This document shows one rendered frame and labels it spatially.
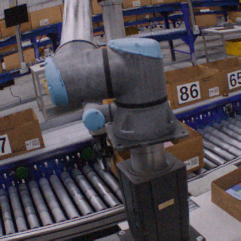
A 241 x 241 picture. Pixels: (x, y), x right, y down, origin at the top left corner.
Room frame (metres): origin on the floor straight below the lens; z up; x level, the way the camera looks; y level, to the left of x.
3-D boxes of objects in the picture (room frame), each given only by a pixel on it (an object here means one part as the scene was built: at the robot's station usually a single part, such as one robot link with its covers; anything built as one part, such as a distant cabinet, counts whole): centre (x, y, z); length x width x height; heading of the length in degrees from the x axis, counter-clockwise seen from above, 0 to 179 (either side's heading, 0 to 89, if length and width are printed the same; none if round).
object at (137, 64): (1.07, -0.07, 1.39); 0.17 x 0.15 x 0.18; 90
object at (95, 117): (1.54, 0.10, 1.12); 0.12 x 0.12 x 0.09; 0
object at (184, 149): (1.67, -0.14, 0.83); 0.39 x 0.29 x 0.17; 105
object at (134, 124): (1.07, -0.07, 1.25); 0.19 x 0.19 x 0.10
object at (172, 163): (1.08, -0.07, 0.91); 0.26 x 0.26 x 0.33; 17
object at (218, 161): (1.81, -0.40, 0.72); 0.52 x 0.05 x 0.05; 17
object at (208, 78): (2.31, -0.47, 0.96); 0.39 x 0.29 x 0.17; 107
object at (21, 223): (1.50, 0.59, 0.72); 0.52 x 0.05 x 0.05; 17
